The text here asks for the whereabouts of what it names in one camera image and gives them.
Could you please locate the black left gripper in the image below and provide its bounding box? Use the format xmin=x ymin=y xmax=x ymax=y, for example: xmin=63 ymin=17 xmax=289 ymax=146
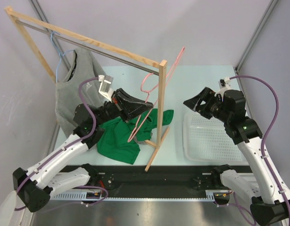
xmin=94 ymin=88 xmax=153 ymax=126

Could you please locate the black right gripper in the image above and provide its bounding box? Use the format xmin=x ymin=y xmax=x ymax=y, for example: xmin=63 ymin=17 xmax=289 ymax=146
xmin=184 ymin=87 xmax=231 ymax=123

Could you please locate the green t shirt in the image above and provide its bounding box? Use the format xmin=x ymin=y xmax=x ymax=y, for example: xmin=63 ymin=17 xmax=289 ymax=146
xmin=96 ymin=108 xmax=175 ymax=165

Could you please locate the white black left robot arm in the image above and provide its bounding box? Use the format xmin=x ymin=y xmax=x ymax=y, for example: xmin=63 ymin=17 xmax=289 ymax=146
xmin=13 ymin=89 xmax=153 ymax=212

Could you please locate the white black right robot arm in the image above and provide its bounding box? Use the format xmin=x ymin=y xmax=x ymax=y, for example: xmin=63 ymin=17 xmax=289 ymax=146
xmin=183 ymin=87 xmax=290 ymax=226

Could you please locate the grey adidas t shirt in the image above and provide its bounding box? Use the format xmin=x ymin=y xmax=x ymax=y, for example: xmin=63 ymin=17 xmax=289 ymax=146
xmin=55 ymin=48 xmax=106 ymax=137

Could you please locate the white perforated plastic basket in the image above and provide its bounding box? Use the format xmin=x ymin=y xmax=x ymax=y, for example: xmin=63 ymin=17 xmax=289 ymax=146
xmin=183 ymin=112 xmax=248 ymax=165

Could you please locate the steel hanging rod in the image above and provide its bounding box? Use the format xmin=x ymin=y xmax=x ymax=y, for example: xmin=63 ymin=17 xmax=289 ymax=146
xmin=16 ymin=20 xmax=159 ymax=75

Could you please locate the wooden clothes rack frame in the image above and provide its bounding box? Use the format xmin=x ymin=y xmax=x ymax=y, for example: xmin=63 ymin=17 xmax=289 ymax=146
xmin=4 ymin=6 xmax=169 ymax=172

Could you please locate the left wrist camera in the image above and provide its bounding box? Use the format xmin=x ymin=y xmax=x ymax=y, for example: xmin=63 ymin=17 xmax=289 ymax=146
xmin=98 ymin=75 xmax=113 ymax=101

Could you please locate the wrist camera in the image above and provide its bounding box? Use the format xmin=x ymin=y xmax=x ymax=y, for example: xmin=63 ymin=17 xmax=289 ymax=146
xmin=218 ymin=77 xmax=231 ymax=90
xmin=98 ymin=75 xmax=113 ymax=101

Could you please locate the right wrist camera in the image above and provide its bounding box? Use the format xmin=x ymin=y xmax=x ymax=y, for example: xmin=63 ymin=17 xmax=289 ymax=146
xmin=218 ymin=77 xmax=231 ymax=90

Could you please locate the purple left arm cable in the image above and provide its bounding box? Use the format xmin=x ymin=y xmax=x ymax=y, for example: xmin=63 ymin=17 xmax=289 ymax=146
xmin=14 ymin=76 xmax=105 ymax=211

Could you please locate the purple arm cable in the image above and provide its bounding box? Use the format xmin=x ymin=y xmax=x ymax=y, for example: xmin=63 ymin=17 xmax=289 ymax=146
xmin=226 ymin=74 xmax=290 ymax=224
xmin=14 ymin=76 xmax=105 ymax=211

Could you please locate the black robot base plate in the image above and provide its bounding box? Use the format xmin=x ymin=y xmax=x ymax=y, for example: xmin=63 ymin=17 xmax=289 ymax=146
xmin=57 ymin=164 xmax=254 ymax=205

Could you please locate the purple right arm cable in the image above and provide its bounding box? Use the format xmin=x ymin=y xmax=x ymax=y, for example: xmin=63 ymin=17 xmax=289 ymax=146
xmin=226 ymin=74 xmax=290 ymax=224

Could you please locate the blue wire hanger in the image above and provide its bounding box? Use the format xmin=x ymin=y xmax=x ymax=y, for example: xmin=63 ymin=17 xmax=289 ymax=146
xmin=50 ymin=31 xmax=74 ymax=83

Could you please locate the white slotted cable duct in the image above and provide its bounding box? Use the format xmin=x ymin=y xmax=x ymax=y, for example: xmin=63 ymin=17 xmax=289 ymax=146
xmin=49 ymin=190 xmax=233 ymax=202

